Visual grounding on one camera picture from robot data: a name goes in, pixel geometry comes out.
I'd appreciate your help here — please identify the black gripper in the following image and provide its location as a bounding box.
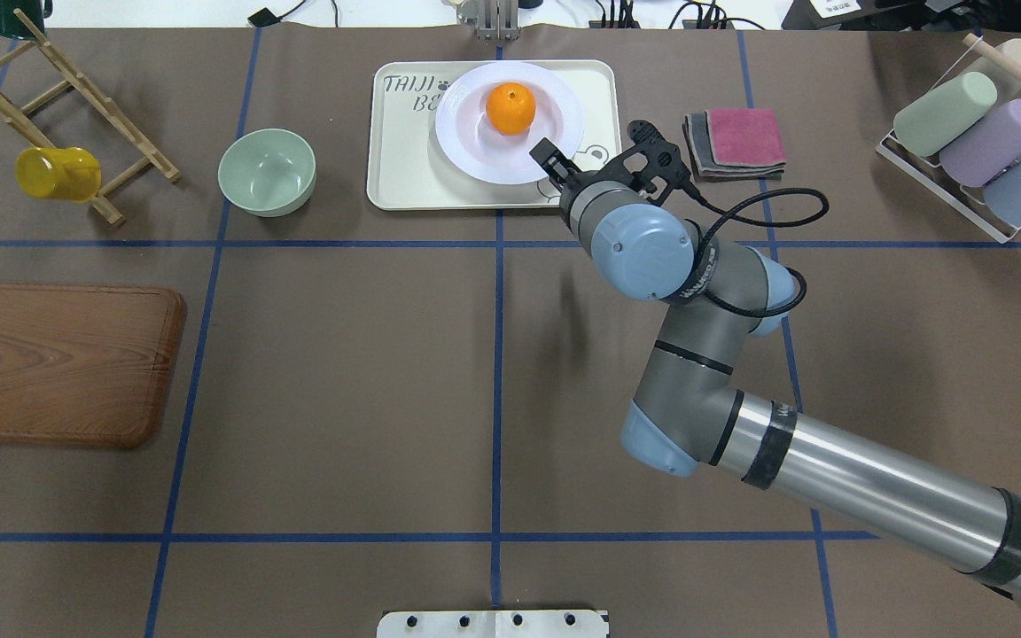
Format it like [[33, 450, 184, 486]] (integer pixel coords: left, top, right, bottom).
[[528, 138, 629, 206]]

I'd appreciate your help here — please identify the yellow plastic mug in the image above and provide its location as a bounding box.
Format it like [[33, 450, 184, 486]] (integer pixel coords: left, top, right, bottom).
[[13, 148, 102, 203]]

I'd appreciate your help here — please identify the green tumbler cup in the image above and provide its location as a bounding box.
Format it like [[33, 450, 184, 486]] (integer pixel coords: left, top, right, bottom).
[[892, 72, 998, 157]]

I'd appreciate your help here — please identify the white round plate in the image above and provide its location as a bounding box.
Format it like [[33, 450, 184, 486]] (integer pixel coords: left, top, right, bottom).
[[434, 61, 585, 185]]

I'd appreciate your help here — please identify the brown wooden cutting board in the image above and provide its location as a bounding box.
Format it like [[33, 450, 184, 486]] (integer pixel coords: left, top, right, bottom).
[[0, 283, 186, 449]]

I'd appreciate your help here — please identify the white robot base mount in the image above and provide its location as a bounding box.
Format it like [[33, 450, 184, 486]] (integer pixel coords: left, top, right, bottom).
[[376, 609, 611, 637]]

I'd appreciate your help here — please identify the pink cleaning cloth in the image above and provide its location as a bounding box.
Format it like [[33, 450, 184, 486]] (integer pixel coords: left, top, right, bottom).
[[704, 108, 787, 168]]

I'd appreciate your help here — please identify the dark green mug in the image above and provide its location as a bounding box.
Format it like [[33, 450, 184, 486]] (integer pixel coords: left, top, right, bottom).
[[0, 0, 54, 41]]

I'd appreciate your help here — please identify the orange fruit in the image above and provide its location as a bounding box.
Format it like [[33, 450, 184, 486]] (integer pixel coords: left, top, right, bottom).
[[485, 83, 536, 135]]

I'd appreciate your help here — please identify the wooden dish rack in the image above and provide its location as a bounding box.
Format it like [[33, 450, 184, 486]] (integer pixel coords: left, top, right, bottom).
[[0, 9, 182, 226]]

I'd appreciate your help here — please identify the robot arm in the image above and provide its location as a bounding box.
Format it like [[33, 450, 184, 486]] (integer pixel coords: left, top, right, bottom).
[[528, 121, 1021, 609]]

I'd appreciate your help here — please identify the purple tumbler cup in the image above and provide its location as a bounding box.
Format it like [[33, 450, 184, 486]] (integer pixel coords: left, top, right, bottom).
[[939, 98, 1021, 187]]

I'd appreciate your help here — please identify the grey cleaning cloth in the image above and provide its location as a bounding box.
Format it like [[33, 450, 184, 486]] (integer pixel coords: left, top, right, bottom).
[[683, 110, 787, 179]]

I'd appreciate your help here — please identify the green ceramic bowl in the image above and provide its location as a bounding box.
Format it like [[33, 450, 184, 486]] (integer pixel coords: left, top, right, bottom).
[[216, 128, 317, 218]]

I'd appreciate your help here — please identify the cream bear print tray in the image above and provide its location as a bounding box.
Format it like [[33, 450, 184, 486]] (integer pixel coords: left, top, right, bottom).
[[366, 59, 620, 211]]

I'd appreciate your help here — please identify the white wire cup rack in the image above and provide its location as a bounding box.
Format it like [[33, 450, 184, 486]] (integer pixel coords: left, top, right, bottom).
[[877, 33, 1021, 243]]

